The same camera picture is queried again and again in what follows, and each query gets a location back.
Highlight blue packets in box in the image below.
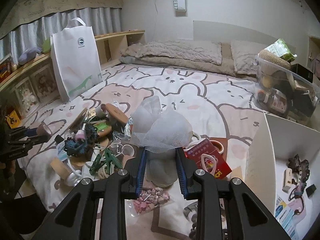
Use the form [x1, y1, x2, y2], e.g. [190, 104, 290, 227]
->
[274, 196, 306, 239]

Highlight grey window curtain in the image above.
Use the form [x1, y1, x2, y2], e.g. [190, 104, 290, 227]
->
[1, 8, 121, 63]

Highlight large brown hair claw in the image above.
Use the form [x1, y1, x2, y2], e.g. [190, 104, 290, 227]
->
[189, 221, 197, 240]

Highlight red packet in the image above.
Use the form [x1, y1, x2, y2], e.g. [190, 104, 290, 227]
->
[184, 139, 232, 179]

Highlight right beige pillow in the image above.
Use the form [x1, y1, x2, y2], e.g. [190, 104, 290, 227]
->
[231, 41, 266, 76]

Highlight wooden brush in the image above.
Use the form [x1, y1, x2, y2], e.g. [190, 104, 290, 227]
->
[105, 103, 128, 125]

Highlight pink plastic scissors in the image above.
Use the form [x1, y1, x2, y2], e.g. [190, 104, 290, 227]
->
[201, 154, 217, 176]

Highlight white tote bag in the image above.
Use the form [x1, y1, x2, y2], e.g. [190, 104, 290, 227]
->
[50, 17, 102, 102]

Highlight small black clip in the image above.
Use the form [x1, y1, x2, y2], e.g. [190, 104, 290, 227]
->
[306, 184, 317, 198]

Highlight dark blue crochet scrunchie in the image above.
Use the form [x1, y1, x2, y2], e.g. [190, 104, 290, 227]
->
[64, 124, 98, 158]

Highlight cartoon bear bedspread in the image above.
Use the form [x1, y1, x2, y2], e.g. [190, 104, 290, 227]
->
[18, 64, 264, 239]

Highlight bag of pink beads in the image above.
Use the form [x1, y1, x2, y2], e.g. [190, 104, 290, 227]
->
[125, 187, 176, 217]

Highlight dark scrunchie in box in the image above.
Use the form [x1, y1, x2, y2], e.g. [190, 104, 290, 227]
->
[288, 154, 310, 200]

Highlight wooden bedside shelf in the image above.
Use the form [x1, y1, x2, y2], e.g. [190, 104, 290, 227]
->
[1, 30, 145, 122]

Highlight clear hair claw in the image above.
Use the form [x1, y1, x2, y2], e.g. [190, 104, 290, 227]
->
[183, 201, 197, 222]

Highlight clear plastic storage bin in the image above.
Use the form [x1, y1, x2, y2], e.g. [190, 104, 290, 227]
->
[254, 53, 319, 125]

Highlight white round device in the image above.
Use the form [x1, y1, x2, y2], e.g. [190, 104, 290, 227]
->
[62, 166, 82, 187]

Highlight green clothes pegs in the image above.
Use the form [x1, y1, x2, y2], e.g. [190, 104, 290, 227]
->
[89, 148, 123, 179]

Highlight white mesh bath pouf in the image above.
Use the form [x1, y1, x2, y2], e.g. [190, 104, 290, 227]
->
[130, 96, 193, 187]

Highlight white storage box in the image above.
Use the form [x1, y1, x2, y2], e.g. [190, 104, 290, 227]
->
[245, 114, 319, 239]

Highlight purple plush toy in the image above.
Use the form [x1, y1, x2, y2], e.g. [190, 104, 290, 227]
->
[18, 47, 42, 66]

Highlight left beige pillow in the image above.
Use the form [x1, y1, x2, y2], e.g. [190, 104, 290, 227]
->
[120, 40, 222, 65]

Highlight green snack bag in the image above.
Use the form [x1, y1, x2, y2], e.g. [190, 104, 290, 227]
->
[265, 38, 297, 63]

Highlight beige pillow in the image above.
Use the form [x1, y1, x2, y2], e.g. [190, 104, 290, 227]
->
[120, 40, 222, 65]
[231, 41, 266, 76]

